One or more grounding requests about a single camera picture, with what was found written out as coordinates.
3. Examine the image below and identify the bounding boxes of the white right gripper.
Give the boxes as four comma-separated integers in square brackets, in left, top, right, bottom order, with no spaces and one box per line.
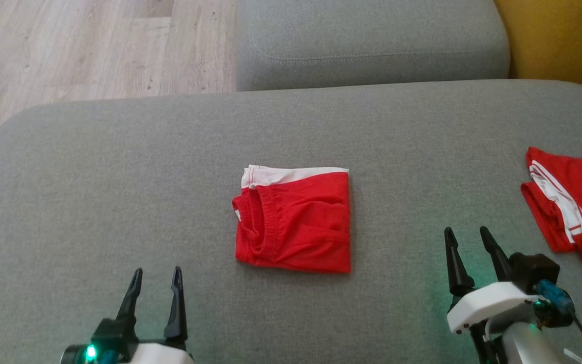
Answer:
[445,226,537,334]

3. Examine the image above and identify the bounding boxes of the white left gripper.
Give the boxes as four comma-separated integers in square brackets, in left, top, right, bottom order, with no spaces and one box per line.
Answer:
[117,267,194,364]

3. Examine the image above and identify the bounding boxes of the red basketball shorts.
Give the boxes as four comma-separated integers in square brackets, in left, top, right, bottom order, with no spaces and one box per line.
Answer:
[231,164,352,275]

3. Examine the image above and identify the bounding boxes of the large grey sofa seat cushion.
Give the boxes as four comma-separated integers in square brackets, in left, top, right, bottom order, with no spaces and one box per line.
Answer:
[0,79,582,364]

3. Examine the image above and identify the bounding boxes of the yellow sofa cushion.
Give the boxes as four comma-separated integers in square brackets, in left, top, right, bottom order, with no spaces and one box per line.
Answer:
[493,0,582,103]

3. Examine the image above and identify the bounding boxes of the grey sofa cushion with seam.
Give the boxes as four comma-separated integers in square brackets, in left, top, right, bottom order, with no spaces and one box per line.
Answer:
[235,0,511,92]

